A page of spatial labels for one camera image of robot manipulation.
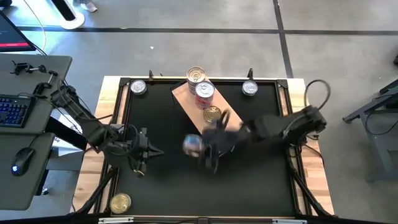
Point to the white paper sheet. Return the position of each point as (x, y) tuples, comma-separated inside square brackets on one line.
[(65, 149)]

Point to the green label seafood can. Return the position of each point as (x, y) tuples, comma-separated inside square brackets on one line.
[(138, 87), (249, 88), (212, 113), (120, 203)]

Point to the grey desk panel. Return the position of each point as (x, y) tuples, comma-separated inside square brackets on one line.
[(18, 193), (18, 84)]

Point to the black desk clamp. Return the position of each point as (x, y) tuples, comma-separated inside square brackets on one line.
[(46, 82), (23, 67)]

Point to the black frame post bracket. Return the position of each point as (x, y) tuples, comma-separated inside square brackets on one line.
[(250, 73), (151, 75)]

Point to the silver metal bracket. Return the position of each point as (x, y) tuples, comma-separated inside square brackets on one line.
[(289, 221), (115, 220)]

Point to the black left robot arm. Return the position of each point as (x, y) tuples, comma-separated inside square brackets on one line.
[(93, 129)]

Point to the dark grey metal cart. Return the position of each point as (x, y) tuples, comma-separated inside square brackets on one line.
[(367, 109)]

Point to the black diagonal frame strut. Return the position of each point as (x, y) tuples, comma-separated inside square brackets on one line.
[(96, 193), (308, 190)]

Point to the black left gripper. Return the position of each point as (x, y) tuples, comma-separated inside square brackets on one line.
[(135, 149)]

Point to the red label seafood can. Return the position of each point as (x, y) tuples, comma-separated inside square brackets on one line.
[(204, 89), (203, 102), (203, 107)]

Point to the white stand with black pole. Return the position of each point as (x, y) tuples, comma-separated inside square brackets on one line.
[(73, 18)]

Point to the black desk support beam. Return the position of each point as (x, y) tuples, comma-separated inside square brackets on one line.
[(62, 132)]

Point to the black table mat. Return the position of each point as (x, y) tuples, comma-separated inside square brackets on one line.
[(174, 186)]

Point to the black desk monitor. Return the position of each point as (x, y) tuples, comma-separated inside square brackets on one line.
[(12, 34)]

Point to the person's foot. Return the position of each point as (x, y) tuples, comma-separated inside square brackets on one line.
[(88, 5)]

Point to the black backlit keyboard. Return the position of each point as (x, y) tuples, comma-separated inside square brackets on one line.
[(14, 110)]

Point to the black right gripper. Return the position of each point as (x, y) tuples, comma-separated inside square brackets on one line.
[(227, 137)]

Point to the wooden shelf with black legs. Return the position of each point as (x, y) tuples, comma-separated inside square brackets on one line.
[(185, 101)]

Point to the black computer mouse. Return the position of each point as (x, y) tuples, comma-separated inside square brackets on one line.
[(22, 161)]

